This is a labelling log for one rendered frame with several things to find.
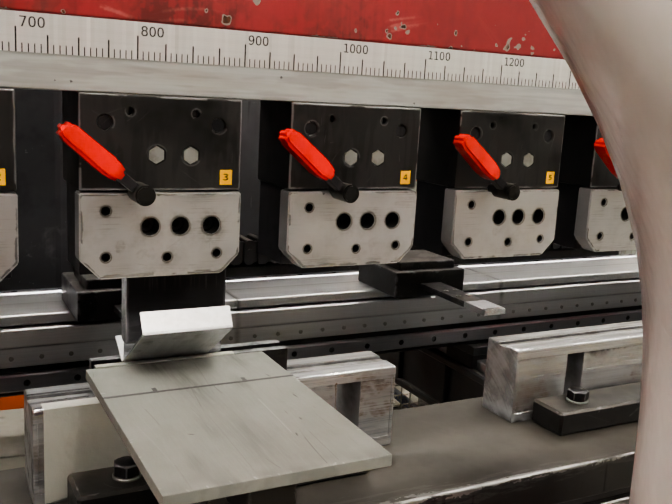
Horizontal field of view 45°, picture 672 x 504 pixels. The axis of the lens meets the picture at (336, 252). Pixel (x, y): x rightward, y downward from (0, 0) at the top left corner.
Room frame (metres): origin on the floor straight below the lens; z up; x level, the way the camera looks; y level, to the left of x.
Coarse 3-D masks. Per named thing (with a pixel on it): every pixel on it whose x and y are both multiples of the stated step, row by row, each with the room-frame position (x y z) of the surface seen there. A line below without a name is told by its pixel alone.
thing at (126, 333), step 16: (224, 272) 0.80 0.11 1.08; (128, 288) 0.76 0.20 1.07; (144, 288) 0.77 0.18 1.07; (160, 288) 0.77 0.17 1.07; (176, 288) 0.78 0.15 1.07; (192, 288) 0.79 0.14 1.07; (208, 288) 0.80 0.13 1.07; (224, 288) 0.81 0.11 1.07; (128, 304) 0.76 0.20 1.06; (144, 304) 0.77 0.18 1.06; (160, 304) 0.77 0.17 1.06; (176, 304) 0.78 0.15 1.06; (192, 304) 0.79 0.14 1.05; (208, 304) 0.80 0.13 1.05; (224, 304) 0.81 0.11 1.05; (128, 320) 0.76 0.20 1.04; (128, 336) 0.76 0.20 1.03; (128, 352) 0.77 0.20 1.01; (208, 352) 0.81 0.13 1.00
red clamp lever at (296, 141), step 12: (288, 132) 0.76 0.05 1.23; (288, 144) 0.76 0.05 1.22; (300, 144) 0.76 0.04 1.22; (300, 156) 0.77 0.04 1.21; (312, 156) 0.77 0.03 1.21; (312, 168) 0.77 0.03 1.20; (324, 168) 0.78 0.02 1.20; (336, 180) 0.79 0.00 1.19; (336, 192) 0.79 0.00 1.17; (348, 192) 0.78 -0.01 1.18
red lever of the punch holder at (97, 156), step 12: (60, 132) 0.67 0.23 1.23; (72, 132) 0.67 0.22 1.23; (84, 132) 0.67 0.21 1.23; (72, 144) 0.67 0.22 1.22; (84, 144) 0.67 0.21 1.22; (96, 144) 0.68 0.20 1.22; (84, 156) 0.67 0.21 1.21; (96, 156) 0.68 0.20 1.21; (108, 156) 0.68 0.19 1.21; (96, 168) 0.68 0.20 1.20; (108, 168) 0.68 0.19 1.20; (120, 168) 0.69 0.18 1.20; (120, 180) 0.69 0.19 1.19; (132, 180) 0.70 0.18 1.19; (132, 192) 0.70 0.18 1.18; (144, 192) 0.69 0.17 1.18; (144, 204) 0.69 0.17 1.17
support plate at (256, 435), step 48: (96, 384) 0.70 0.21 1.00; (144, 384) 0.70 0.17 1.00; (192, 384) 0.71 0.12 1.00; (240, 384) 0.72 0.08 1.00; (288, 384) 0.72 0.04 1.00; (144, 432) 0.60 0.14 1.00; (192, 432) 0.61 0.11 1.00; (240, 432) 0.61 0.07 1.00; (288, 432) 0.62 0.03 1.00; (336, 432) 0.62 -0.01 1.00; (192, 480) 0.53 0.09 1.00; (240, 480) 0.53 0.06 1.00; (288, 480) 0.55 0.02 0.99
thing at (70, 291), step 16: (64, 272) 1.02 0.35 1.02; (64, 288) 1.00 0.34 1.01; (80, 288) 0.94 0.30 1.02; (96, 288) 0.95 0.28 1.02; (112, 288) 0.95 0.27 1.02; (80, 304) 0.93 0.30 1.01; (96, 304) 0.94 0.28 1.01; (112, 304) 0.94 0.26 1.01; (80, 320) 0.93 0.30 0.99; (96, 320) 0.94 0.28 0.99
